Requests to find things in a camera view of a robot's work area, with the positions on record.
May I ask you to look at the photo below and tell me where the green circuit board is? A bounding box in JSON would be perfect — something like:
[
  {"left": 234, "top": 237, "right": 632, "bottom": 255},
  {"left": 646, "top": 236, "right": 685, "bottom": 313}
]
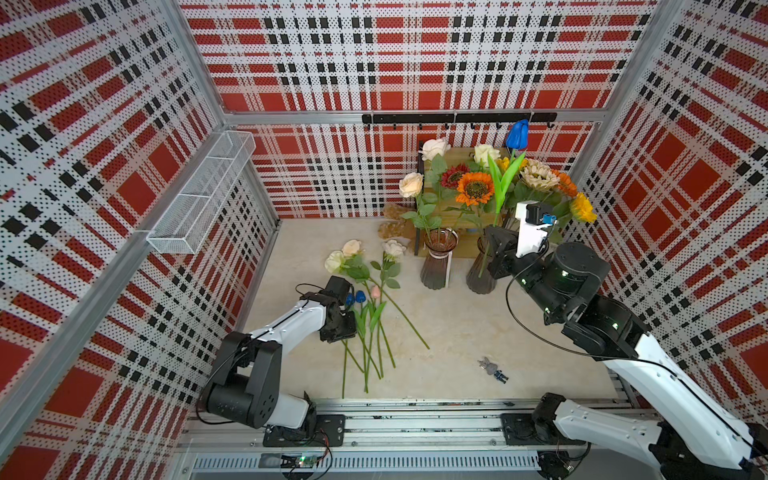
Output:
[{"left": 280, "top": 455, "right": 321, "bottom": 470}]

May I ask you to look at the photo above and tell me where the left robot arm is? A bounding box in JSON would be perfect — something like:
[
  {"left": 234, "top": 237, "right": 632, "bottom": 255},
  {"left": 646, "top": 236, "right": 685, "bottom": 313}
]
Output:
[{"left": 196, "top": 276, "right": 357, "bottom": 437}]

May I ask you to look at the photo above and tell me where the large cream sunflower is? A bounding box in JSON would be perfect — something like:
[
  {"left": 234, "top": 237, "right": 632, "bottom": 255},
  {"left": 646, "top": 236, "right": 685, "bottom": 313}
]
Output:
[{"left": 506, "top": 159, "right": 560, "bottom": 208}]

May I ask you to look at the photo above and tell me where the pale pink rose flower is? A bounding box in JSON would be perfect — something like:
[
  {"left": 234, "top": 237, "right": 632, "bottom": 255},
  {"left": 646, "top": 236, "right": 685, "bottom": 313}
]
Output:
[{"left": 419, "top": 138, "right": 451, "bottom": 231}]

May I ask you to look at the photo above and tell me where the pink glass vase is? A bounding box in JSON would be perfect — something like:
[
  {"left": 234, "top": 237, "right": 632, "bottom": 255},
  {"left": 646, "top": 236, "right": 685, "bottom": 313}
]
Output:
[{"left": 420, "top": 228, "right": 459, "bottom": 290}]

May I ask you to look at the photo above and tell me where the white rose flower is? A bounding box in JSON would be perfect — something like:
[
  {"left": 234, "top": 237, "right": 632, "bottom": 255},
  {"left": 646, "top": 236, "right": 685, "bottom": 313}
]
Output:
[{"left": 473, "top": 144, "right": 501, "bottom": 170}]

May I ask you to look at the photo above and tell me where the peach rose on table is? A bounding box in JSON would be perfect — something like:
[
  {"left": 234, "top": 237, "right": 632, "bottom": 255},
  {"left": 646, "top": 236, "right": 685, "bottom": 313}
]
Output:
[{"left": 342, "top": 239, "right": 362, "bottom": 258}]

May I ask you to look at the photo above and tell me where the yellow sunflower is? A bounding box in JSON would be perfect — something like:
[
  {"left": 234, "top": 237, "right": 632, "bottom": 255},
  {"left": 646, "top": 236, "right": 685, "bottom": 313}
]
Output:
[
  {"left": 496, "top": 157, "right": 529, "bottom": 174},
  {"left": 549, "top": 192, "right": 597, "bottom": 244}
]

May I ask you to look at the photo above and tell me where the dark ribbed glass vase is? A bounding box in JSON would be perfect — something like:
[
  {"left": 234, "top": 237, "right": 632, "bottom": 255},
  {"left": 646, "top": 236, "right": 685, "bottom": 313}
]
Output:
[{"left": 465, "top": 236, "right": 497, "bottom": 295}]

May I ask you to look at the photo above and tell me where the white wire wall basket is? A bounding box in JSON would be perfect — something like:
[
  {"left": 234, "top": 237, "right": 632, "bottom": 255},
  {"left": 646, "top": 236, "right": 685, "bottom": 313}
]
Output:
[{"left": 147, "top": 130, "right": 255, "bottom": 255}]

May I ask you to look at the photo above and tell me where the black hook rail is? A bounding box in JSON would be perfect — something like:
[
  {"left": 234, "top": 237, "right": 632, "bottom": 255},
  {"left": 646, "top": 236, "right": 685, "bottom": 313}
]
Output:
[{"left": 361, "top": 112, "right": 558, "bottom": 126}]

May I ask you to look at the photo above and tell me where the wooden two-tier shelf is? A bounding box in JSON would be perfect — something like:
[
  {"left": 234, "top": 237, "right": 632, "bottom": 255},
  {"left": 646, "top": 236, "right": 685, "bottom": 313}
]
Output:
[{"left": 416, "top": 138, "right": 527, "bottom": 235}]

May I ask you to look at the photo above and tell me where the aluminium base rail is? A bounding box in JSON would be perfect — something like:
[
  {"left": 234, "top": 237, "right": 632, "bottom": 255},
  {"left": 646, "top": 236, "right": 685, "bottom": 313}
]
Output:
[{"left": 179, "top": 399, "right": 660, "bottom": 452}]

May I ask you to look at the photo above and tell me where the small white rose on table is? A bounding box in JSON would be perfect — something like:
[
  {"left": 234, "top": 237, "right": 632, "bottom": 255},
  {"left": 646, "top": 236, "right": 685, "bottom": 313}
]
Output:
[{"left": 370, "top": 239, "right": 430, "bottom": 350}]

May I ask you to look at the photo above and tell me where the small grey figurine keychain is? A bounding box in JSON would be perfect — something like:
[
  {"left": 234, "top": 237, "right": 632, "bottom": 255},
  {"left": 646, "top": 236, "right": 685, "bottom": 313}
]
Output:
[{"left": 478, "top": 357, "right": 508, "bottom": 384}]

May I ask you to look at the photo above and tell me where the red gerbera flower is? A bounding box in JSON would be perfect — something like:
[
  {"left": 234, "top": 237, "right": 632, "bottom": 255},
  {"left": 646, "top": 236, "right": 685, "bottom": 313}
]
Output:
[{"left": 439, "top": 163, "right": 472, "bottom": 235}]

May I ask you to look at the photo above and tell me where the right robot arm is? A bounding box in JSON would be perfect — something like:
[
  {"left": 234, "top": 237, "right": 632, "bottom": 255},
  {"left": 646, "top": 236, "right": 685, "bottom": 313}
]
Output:
[{"left": 485, "top": 227, "right": 767, "bottom": 479}]

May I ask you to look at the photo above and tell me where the orange gerbera flower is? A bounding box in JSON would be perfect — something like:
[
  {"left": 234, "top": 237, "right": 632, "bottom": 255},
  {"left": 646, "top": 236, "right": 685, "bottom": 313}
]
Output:
[
  {"left": 553, "top": 170, "right": 579, "bottom": 199},
  {"left": 457, "top": 172, "right": 495, "bottom": 232}
]

